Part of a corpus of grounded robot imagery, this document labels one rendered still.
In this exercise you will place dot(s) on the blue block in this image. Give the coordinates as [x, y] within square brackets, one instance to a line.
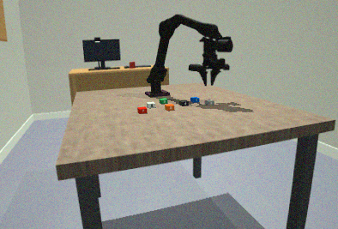
[194, 99]

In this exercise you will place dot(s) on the red block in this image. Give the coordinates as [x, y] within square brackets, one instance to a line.
[142, 110]

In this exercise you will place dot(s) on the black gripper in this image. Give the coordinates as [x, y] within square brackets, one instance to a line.
[202, 69]

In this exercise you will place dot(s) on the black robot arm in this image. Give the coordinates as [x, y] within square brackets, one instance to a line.
[166, 31]

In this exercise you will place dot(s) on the orange block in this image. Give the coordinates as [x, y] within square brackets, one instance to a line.
[169, 107]

